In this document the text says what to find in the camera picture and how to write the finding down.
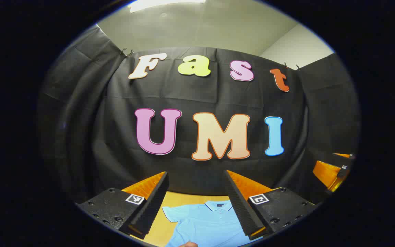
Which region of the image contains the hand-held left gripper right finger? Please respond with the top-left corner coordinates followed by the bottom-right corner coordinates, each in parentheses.
top-left (223, 169), bottom-right (319, 241)

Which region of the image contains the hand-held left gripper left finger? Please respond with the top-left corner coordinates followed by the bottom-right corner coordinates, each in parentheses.
top-left (76, 171), bottom-right (170, 240)

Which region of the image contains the light blue T-shirt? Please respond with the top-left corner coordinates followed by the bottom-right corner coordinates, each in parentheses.
top-left (162, 200), bottom-right (263, 247)

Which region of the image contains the black backdrop cloth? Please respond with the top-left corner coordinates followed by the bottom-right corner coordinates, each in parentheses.
top-left (36, 26), bottom-right (361, 206)

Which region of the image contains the white ceiling light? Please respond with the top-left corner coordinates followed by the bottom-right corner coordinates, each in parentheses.
top-left (129, 0), bottom-right (206, 13)

